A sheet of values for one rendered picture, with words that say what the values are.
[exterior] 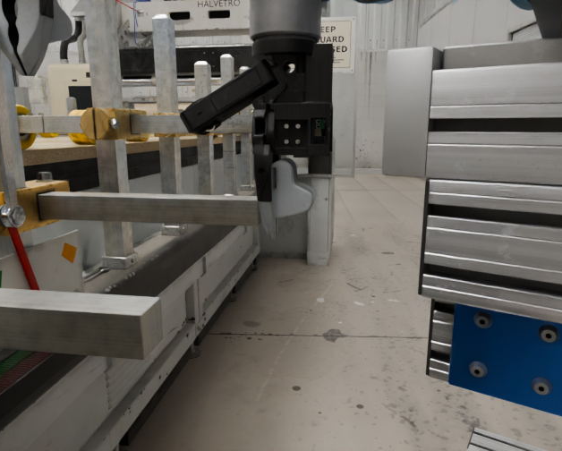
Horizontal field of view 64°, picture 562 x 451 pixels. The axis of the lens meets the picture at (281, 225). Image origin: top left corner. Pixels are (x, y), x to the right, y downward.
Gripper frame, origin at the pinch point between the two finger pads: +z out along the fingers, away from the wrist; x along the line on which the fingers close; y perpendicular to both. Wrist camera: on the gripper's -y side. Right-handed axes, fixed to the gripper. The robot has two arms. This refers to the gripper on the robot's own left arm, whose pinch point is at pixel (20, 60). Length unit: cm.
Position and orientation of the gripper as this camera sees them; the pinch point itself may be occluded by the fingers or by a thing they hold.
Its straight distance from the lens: 48.6
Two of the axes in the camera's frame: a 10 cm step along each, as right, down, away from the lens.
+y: 1.6, -2.4, 9.6
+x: -9.9, -0.5, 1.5
